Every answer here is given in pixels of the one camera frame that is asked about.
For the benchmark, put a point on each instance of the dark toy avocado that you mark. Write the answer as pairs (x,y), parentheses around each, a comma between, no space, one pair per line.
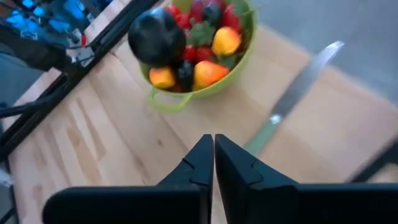
(157,37)

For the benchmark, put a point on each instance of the small red tag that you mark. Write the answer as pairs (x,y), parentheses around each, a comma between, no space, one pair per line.
(83,40)

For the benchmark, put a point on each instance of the green colander bowl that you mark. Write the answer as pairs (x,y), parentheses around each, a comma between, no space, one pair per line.
(217,88)

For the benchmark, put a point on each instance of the crimson toy plum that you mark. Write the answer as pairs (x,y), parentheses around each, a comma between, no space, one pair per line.
(196,9)

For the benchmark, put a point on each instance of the black toy cherry with stem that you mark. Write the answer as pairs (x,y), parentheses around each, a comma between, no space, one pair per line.
(185,74)

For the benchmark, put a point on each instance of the toy strawberry green leaves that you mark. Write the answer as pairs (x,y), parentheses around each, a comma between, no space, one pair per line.
(247,21)
(201,32)
(231,18)

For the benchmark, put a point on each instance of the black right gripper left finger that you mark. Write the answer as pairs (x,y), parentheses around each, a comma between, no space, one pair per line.
(199,168)

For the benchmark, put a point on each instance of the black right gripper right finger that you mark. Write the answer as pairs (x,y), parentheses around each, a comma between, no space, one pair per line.
(239,180)

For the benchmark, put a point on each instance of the wooden riser shelf black legs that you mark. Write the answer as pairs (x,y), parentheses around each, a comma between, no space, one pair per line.
(124,130)

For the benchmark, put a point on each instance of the toy blackberry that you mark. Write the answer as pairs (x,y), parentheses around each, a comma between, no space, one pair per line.
(212,14)

